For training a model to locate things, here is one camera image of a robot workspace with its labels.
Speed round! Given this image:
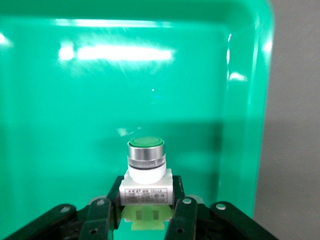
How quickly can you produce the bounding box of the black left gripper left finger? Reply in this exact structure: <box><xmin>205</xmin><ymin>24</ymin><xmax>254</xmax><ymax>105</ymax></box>
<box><xmin>0</xmin><ymin>175</ymin><xmax>126</xmax><ymax>240</ymax></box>

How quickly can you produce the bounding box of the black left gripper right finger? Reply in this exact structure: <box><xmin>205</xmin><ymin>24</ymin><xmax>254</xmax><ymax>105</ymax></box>
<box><xmin>164</xmin><ymin>175</ymin><xmax>278</xmax><ymax>240</ymax></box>

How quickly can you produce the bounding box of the green pushbutton light-green contact block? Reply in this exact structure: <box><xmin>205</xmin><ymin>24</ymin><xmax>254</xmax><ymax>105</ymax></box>
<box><xmin>119</xmin><ymin>136</ymin><xmax>176</xmax><ymax>231</ymax></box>

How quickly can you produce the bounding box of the green plastic tray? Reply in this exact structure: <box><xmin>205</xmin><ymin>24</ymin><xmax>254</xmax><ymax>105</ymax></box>
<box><xmin>0</xmin><ymin>0</ymin><xmax>276</xmax><ymax>240</ymax></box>

